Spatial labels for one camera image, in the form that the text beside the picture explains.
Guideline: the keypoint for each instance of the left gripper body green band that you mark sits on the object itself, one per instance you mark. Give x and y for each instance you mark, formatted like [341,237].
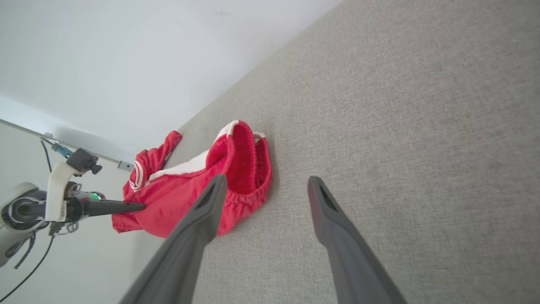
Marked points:
[76,209]

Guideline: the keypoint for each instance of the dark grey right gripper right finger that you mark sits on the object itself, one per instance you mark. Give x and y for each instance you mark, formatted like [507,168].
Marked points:
[350,261]

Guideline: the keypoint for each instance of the wall baseboard strip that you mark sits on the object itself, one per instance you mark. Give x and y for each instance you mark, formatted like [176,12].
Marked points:
[125,165]

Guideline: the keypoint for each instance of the teal left camera connector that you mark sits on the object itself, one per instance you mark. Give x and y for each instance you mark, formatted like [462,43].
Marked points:
[62,150]

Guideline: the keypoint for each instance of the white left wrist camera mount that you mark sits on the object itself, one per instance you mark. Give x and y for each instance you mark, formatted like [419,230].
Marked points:
[55,190]

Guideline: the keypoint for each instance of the red shorts with white stripes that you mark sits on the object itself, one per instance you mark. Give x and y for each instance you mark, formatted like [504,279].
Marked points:
[177,194]

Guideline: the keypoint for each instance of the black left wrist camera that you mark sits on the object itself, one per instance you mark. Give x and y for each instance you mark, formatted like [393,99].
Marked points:
[82,160]

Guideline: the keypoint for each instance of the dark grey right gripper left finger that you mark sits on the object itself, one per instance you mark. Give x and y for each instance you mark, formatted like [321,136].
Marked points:
[181,253]

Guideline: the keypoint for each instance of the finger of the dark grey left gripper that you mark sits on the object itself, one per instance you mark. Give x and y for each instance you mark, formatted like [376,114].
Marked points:
[114,207]

